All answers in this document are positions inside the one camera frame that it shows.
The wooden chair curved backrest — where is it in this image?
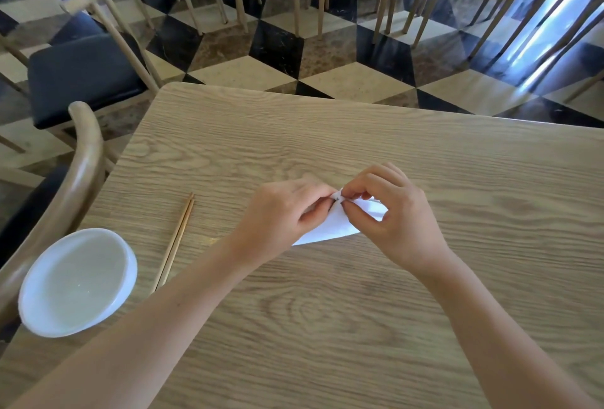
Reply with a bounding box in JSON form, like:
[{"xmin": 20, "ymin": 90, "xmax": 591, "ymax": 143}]
[
  {"xmin": 0, "ymin": 0, "xmax": 162, "ymax": 155},
  {"xmin": 0, "ymin": 101, "xmax": 107, "ymax": 343}
]

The wooden chopstick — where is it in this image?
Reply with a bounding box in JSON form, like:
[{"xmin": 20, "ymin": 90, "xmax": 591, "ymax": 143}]
[
  {"xmin": 157, "ymin": 198, "xmax": 195, "ymax": 289},
  {"xmin": 151, "ymin": 193, "xmax": 194, "ymax": 293}
]

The white round bowl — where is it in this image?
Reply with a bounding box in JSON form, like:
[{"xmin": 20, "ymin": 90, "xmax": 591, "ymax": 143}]
[{"xmin": 18, "ymin": 228, "xmax": 138, "ymax": 339}]

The person's right forearm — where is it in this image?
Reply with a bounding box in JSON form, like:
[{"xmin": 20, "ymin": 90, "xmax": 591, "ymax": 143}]
[{"xmin": 415, "ymin": 248, "xmax": 601, "ymax": 409}]

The person's left forearm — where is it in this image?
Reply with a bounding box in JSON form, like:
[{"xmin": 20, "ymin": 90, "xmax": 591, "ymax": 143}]
[{"xmin": 8, "ymin": 234, "xmax": 265, "ymax": 409}]

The person's left hand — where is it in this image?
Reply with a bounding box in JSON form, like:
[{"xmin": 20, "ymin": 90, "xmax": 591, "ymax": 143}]
[{"xmin": 234, "ymin": 179, "xmax": 338, "ymax": 267}]

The person's right hand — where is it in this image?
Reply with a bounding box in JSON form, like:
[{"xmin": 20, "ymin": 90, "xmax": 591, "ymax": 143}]
[{"xmin": 340, "ymin": 162, "xmax": 453, "ymax": 278}]

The white paper napkin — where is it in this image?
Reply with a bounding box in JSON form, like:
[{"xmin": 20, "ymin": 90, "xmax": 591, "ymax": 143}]
[{"xmin": 293, "ymin": 188, "xmax": 390, "ymax": 247}]

